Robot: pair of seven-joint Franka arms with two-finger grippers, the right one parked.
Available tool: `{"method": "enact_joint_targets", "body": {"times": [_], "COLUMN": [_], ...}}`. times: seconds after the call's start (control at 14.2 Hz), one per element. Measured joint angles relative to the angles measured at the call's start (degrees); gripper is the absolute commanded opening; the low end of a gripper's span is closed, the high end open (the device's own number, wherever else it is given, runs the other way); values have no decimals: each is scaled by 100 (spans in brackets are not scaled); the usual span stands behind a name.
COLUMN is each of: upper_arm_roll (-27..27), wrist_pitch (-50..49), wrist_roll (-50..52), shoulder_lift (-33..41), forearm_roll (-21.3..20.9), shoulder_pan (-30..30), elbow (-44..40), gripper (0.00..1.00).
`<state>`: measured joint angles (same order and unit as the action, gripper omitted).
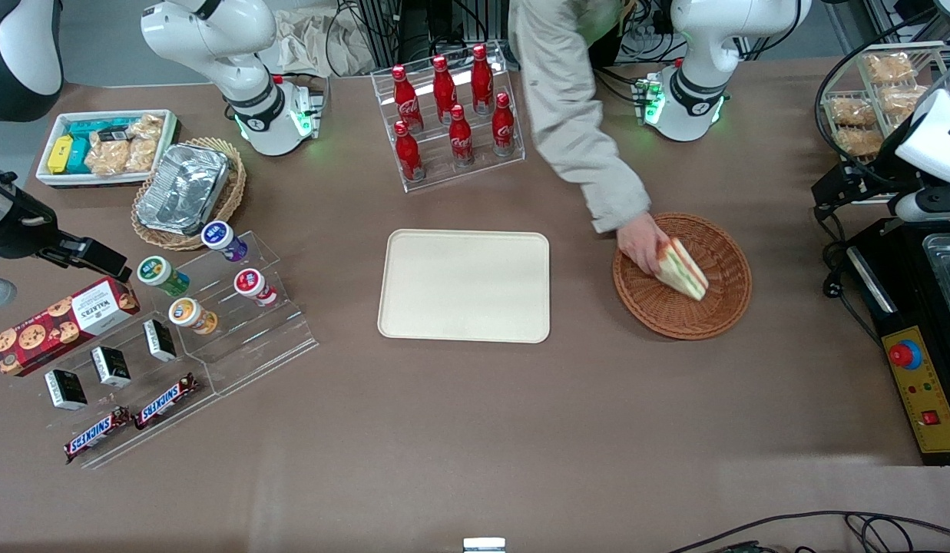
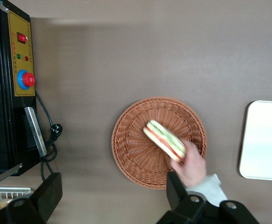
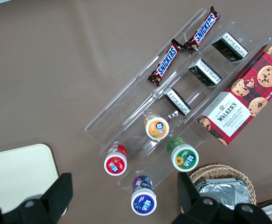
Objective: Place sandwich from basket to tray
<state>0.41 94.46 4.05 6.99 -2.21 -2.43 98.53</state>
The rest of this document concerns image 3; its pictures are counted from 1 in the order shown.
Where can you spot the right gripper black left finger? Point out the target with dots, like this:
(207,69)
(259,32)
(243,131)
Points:
(54,198)

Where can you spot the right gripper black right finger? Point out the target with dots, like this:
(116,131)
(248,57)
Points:
(189,200)

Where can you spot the light wicker round basket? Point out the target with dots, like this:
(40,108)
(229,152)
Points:
(219,169)

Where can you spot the green lid yoghurt jar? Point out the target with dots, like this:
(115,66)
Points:
(184,157)

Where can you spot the red lid yoghurt jar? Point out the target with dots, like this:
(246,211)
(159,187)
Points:
(115,163)

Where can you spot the clear acrylic tiered snack stand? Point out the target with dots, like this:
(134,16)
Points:
(187,58)

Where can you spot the Walkers red tartan shortbread box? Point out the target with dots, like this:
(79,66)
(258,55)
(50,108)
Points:
(238,102)

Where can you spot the silver foil container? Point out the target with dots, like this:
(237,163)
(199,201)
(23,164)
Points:
(222,191)

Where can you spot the Snickers chocolate bar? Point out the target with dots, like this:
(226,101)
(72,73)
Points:
(202,29)
(165,63)

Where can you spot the cream rectangular plastic tray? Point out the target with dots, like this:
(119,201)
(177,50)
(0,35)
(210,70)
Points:
(16,172)

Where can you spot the orange lid yoghurt jar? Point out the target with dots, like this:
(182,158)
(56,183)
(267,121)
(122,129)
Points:
(157,128)

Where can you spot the clear acrylic tiered jar stand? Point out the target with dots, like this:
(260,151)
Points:
(131,121)

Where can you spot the purple lid yoghurt jar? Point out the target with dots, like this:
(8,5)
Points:
(143,200)

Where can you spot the small black carton box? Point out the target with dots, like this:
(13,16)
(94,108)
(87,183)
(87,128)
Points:
(177,102)
(204,72)
(229,46)

